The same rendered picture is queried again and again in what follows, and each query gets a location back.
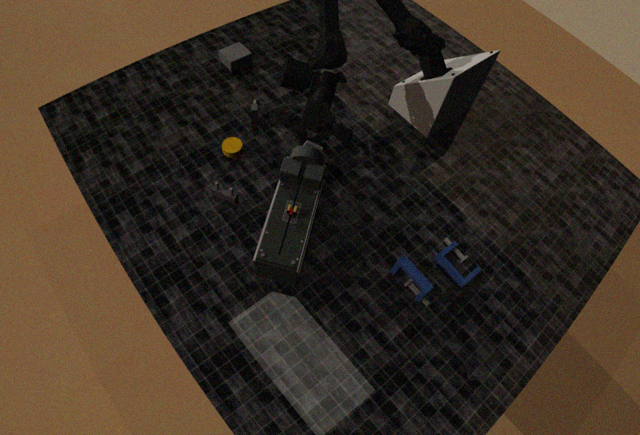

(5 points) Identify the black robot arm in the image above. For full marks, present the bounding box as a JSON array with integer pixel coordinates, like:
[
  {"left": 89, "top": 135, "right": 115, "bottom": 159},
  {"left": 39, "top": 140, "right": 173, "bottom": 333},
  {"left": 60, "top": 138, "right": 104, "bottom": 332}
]
[{"left": 278, "top": 0, "right": 452, "bottom": 133}]

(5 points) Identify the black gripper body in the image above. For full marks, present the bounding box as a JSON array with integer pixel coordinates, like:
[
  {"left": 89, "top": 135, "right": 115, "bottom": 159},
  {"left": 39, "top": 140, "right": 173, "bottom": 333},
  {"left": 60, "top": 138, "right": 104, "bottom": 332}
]
[{"left": 272, "top": 94, "right": 354, "bottom": 142}]

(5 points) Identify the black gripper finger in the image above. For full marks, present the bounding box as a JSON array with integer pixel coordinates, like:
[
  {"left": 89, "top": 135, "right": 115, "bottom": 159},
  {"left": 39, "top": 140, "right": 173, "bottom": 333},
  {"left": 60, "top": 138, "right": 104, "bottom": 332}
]
[
  {"left": 293, "top": 129, "right": 307, "bottom": 145},
  {"left": 313, "top": 134, "right": 329, "bottom": 145}
]

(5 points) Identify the yellow short cylinder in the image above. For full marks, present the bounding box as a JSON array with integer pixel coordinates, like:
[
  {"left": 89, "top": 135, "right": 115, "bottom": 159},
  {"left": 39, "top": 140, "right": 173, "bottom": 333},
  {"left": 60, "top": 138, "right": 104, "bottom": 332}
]
[{"left": 222, "top": 137, "right": 242, "bottom": 158}]

